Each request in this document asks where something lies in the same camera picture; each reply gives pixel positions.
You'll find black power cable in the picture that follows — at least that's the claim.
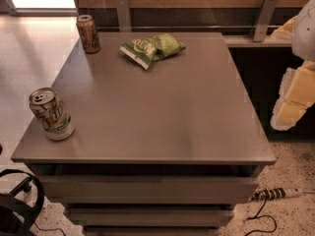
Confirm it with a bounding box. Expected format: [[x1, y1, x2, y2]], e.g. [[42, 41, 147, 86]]
[[244, 197, 279, 236]]

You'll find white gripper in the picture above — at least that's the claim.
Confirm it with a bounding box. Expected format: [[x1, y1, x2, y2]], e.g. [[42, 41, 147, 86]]
[[270, 0, 315, 131]]

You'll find metal bracket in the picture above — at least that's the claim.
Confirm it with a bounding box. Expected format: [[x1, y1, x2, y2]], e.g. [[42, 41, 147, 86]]
[[115, 0, 132, 32], [252, 0, 278, 42]]

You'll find white power strip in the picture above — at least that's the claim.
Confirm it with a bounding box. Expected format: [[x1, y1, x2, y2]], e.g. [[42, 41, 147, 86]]
[[250, 188, 302, 201]]

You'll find grey wall shelf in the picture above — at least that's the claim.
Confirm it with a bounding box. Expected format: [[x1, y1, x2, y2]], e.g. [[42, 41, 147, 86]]
[[223, 35, 291, 48]]

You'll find left metal bracket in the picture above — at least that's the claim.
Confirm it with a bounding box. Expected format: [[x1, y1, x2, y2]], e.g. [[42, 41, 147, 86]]
[[115, 0, 132, 32]]

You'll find brown soda can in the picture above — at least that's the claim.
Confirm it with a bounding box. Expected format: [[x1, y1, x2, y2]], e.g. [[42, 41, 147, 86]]
[[76, 15, 100, 54]]

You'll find white green 7up can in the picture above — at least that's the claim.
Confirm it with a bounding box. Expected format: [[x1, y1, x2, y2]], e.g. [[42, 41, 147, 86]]
[[29, 88, 75, 141]]

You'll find green jalapeno chip bag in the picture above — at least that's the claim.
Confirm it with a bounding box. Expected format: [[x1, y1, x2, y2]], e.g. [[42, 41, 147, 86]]
[[120, 33, 186, 70]]

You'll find grey drawer cabinet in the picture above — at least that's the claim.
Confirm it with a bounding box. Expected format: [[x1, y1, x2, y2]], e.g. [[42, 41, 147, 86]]
[[13, 32, 276, 236]]

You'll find right metal bracket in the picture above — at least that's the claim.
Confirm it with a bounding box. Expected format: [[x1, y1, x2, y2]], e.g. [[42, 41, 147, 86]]
[[252, 0, 278, 42]]

